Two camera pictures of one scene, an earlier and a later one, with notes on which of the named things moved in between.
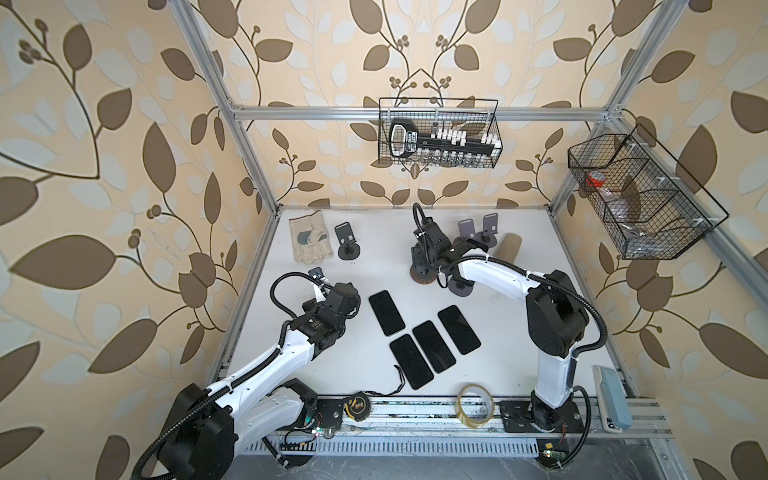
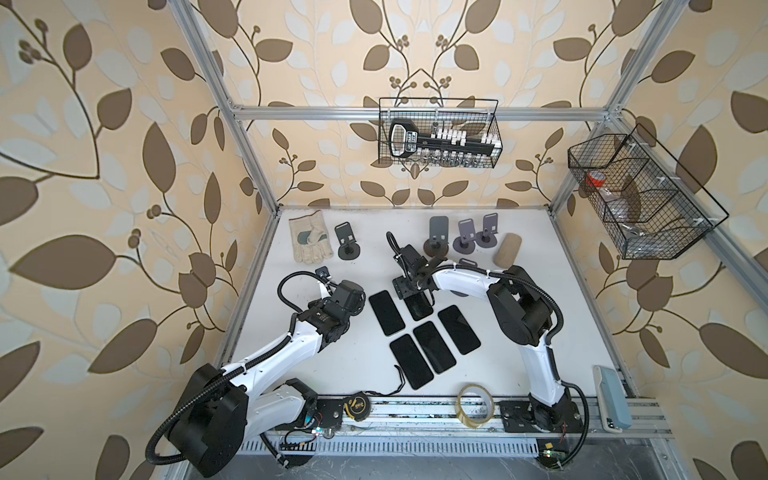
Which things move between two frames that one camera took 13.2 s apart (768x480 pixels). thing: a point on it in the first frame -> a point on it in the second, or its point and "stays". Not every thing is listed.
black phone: x=386 y=312 stays
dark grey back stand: x=349 y=248 stays
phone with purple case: x=410 y=360 stays
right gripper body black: x=420 y=257 -> x=405 y=286
